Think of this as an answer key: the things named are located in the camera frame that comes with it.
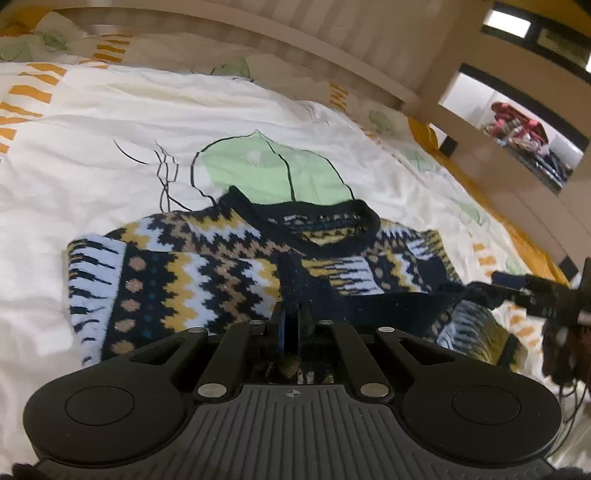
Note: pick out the white printed blanket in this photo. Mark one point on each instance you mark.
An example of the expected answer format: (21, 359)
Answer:
(92, 152)

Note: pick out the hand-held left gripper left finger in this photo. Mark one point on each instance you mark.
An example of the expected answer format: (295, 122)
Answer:
(282, 328)

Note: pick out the patterned knit sweater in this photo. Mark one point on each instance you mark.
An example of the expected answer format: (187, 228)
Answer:
(194, 277)

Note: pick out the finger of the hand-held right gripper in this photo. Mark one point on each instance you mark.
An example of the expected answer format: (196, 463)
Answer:
(505, 279)

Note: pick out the orange bed sheet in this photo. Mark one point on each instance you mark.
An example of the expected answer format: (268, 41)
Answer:
(531, 240)

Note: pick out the pile of colourful clothes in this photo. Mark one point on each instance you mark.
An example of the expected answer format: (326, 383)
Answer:
(531, 138)

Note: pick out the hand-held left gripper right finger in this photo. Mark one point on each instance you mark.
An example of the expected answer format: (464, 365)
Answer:
(301, 328)

